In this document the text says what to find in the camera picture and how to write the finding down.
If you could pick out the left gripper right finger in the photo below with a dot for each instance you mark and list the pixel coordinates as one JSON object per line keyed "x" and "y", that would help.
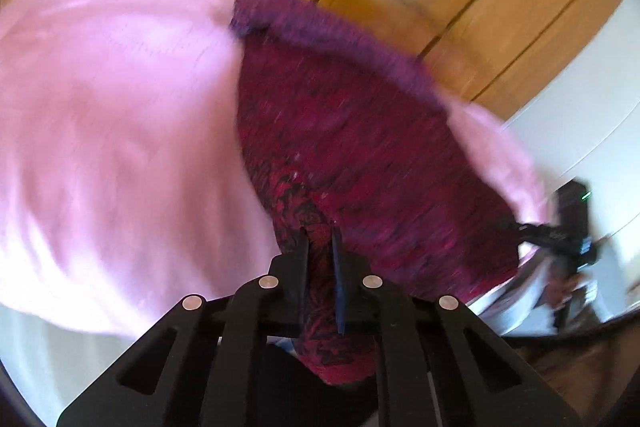
{"x": 437, "y": 363}

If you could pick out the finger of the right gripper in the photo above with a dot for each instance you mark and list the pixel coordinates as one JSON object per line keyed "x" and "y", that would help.
{"x": 538, "y": 235}

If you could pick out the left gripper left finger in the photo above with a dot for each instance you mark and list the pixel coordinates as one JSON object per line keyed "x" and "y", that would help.
{"x": 198, "y": 365}

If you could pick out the dark red floral garment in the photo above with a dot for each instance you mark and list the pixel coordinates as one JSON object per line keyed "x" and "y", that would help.
{"x": 341, "y": 132}

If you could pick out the person's right hand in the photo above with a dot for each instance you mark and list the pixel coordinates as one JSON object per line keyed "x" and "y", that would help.
{"x": 559, "y": 289}

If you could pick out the pink bed sheet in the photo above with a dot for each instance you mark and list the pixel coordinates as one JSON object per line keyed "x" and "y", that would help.
{"x": 123, "y": 188}

